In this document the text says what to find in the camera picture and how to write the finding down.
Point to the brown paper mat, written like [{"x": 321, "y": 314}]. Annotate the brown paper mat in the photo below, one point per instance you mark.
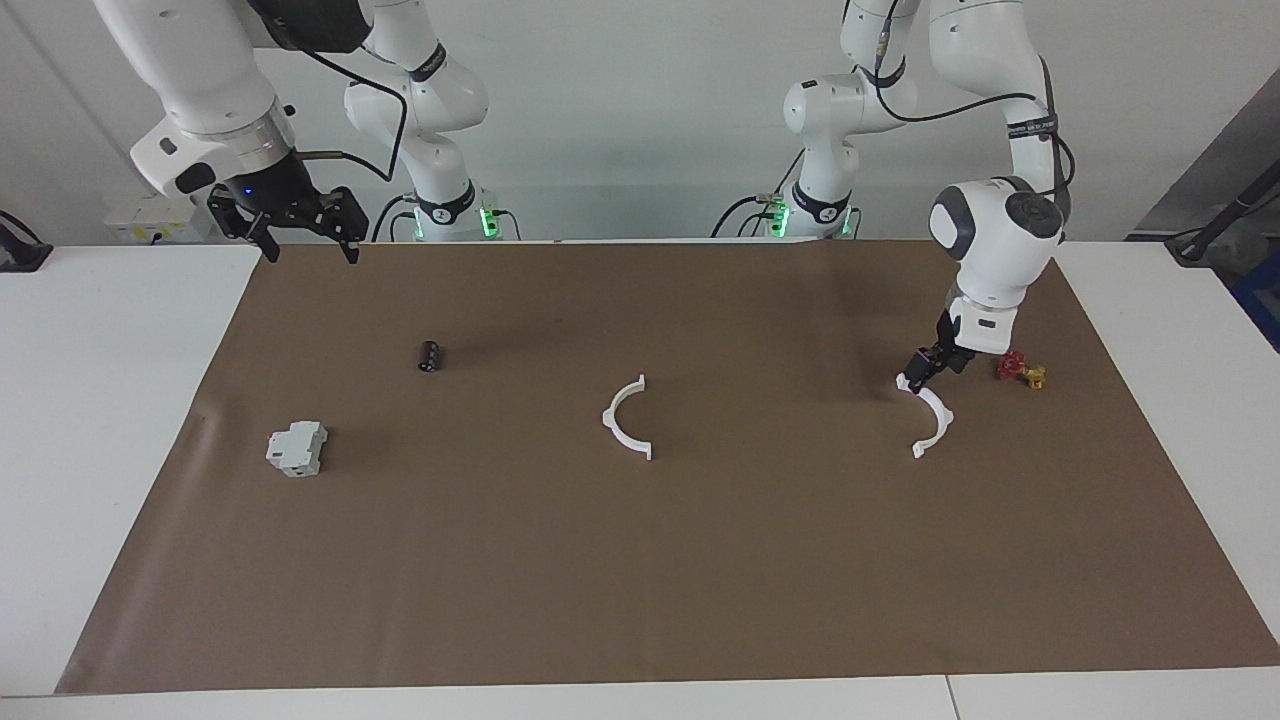
[{"x": 640, "y": 560}]

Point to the black cylindrical capacitor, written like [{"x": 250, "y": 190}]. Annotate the black cylindrical capacitor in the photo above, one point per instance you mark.
[{"x": 430, "y": 356}]

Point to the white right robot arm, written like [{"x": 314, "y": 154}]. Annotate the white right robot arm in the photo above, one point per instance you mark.
[{"x": 200, "y": 80}]

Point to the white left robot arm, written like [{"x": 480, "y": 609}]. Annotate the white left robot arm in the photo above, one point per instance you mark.
[{"x": 990, "y": 240}]

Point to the black clamp mount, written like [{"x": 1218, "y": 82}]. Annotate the black clamp mount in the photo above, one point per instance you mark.
[{"x": 20, "y": 255}]

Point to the blue box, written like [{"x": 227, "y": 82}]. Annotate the blue box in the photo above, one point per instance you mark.
[{"x": 1265, "y": 300}]

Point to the white power strip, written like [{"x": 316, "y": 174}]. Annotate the white power strip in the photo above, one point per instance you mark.
[{"x": 150, "y": 222}]

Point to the white circuit breaker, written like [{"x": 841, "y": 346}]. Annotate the white circuit breaker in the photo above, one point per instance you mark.
[{"x": 298, "y": 448}]

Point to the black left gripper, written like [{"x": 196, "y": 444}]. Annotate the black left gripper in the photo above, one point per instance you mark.
[{"x": 955, "y": 350}]

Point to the black stand pole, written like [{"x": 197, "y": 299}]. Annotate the black stand pole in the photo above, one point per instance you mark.
[{"x": 1190, "y": 248}]

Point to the red and yellow valve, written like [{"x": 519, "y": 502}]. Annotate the red and yellow valve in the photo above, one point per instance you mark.
[{"x": 1012, "y": 366}]

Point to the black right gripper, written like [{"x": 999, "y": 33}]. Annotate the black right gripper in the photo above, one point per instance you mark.
[{"x": 285, "y": 205}]

